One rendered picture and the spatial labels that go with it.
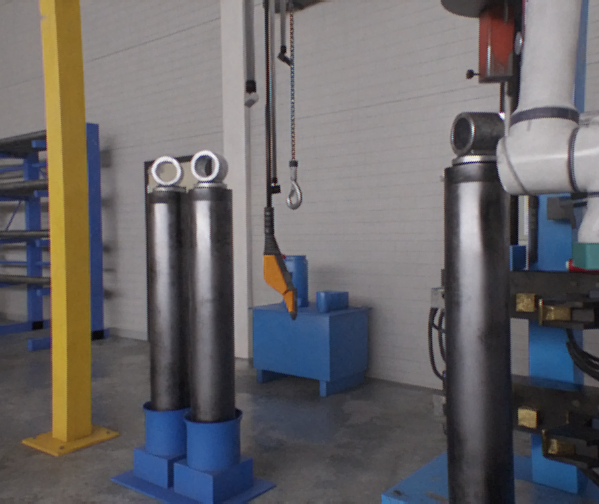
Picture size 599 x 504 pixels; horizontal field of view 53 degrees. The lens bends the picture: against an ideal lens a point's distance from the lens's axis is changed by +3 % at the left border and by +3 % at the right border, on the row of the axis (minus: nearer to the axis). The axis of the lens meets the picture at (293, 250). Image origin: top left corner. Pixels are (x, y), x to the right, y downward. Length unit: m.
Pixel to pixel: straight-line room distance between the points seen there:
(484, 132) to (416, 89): 2.96
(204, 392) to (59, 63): 2.15
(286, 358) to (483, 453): 2.87
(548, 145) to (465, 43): 3.45
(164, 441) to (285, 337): 1.89
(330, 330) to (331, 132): 1.86
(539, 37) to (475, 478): 1.36
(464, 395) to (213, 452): 1.31
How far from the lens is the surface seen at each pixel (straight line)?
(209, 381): 2.87
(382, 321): 5.11
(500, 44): 2.74
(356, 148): 5.24
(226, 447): 2.96
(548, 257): 2.87
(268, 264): 2.42
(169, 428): 3.16
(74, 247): 3.84
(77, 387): 3.95
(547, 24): 1.67
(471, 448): 2.17
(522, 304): 2.63
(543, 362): 2.93
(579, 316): 2.37
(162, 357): 3.11
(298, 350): 4.74
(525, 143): 1.55
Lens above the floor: 1.24
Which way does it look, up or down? 2 degrees down
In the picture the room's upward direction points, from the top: 1 degrees counter-clockwise
